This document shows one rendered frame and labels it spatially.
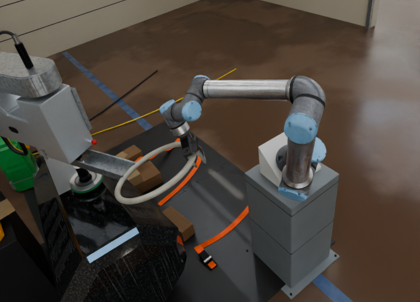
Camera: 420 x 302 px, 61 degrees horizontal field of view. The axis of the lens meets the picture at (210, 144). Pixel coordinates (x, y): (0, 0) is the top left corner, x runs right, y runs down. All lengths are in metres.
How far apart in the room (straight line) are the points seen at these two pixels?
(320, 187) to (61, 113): 1.51
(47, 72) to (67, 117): 0.29
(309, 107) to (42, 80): 1.32
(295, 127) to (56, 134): 1.34
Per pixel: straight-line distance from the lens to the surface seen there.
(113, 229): 2.18
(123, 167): 2.15
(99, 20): 7.39
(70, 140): 2.20
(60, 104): 2.12
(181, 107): 1.64
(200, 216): 3.12
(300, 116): 1.30
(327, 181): 2.17
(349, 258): 2.89
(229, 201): 3.19
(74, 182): 2.51
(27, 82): 2.01
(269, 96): 1.48
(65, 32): 7.23
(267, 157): 2.08
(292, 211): 2.03
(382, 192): 3.36
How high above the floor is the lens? 2.39
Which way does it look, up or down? 39 degrees down
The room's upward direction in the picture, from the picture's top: 10 degrees counter-clockwise
